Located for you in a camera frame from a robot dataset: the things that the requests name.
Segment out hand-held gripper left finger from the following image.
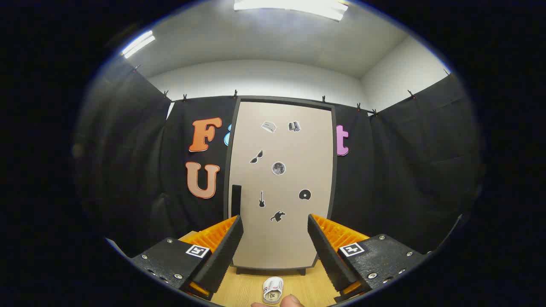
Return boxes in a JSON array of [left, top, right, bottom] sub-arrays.
[[131, 215, 244, 301]]

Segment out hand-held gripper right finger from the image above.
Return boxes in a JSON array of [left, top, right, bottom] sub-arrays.
[[307, 214, 427, 303]]

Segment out black door handle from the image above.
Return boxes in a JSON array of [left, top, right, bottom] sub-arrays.
[[231, 185, 242, 218]]

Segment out white canvas shoe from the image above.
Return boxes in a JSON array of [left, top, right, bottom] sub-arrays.
[[262, 276, 284, 304]]

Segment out dark grey shoe cabinet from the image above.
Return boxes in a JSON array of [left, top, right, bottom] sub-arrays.
[[224, 97, 337, 275]]

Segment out beige shoe cabinet door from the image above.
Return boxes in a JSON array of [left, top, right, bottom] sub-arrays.
[[230, 101, 334, 270]]

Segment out black backdrop cloth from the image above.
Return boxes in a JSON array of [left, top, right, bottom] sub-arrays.
[[75, 55, 485, 265]]

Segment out narrow ceiling light panel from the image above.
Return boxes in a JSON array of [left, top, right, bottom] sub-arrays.
[[121, 30, 156, 59]]

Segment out wide ceiling light panel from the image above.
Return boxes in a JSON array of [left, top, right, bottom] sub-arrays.
[[234, 0, 349, 22]]

